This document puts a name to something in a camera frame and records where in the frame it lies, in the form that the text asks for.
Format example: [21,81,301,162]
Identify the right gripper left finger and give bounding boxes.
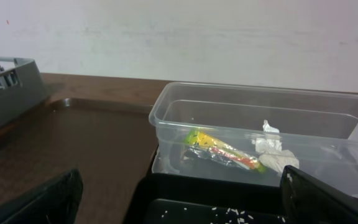
[0,169,83,224]

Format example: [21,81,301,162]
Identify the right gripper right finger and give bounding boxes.
[280,166,358,223]

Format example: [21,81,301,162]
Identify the white paper napkin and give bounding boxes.
[252,119,300,175]

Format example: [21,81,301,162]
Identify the rice leftovers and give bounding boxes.
[155,207,292,224]

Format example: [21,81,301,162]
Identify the green orange snack wrapper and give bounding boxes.
[183,129,267,173]

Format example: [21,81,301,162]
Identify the black waste tray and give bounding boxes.
[123,171,288,223]

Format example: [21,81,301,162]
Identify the dark brown serving tray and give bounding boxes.
[0,98,158,223]

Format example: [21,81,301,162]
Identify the clear plastic bin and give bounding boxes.
[149,82,358,198]

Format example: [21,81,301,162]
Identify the grey plastic dish rack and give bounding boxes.
[0,57,49,127]

